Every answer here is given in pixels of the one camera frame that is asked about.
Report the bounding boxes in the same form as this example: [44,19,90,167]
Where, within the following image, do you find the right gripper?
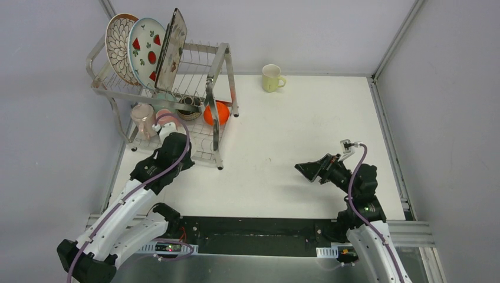
[294,153,357,198]

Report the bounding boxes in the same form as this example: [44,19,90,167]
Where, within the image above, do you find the yellow mug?
[261,64,287,93]

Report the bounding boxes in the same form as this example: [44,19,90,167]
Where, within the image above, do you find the orange plastic bowl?
[203,101,230,126]

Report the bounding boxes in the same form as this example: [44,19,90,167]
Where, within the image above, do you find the brown patterned small bowl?
[177,97,202,121]

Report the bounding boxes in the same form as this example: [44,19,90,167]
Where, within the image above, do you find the pink cup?
[156,108,181,129]

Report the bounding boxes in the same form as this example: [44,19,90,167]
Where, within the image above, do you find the mint green bowl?
[153,93,176,112]

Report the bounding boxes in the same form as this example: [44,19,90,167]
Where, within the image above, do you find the pink iridescent mug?
[130,103,157,140]

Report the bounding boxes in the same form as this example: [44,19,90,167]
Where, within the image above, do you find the square flower pattern plate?
[154,8,188,92]

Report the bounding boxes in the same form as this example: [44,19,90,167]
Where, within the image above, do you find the watermelon pattern round plate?
[127,18,166,90]

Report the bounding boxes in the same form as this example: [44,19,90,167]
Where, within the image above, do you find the floral petal brown-rim plate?
[105,13,140,85]

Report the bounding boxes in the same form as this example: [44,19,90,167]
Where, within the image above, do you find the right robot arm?
[294,154,411,282]

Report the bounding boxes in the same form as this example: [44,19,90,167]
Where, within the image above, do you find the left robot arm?
[57,131,195,282]

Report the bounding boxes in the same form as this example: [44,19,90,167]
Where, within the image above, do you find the stainless steel dish rack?
[85,37,239,152]

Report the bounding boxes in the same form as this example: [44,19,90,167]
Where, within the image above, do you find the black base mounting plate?
[161,216,347,257]

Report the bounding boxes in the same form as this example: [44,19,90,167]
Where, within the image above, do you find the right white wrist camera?
[339,139,361,162]

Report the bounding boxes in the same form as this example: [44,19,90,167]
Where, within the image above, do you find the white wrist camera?
[156,122,177,144]
[339,139,361,162]

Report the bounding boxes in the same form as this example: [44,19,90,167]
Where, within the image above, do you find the aluminium frame rail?
[367,77,412,213]

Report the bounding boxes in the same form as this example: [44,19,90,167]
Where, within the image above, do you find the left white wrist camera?
[156,122,177,144]

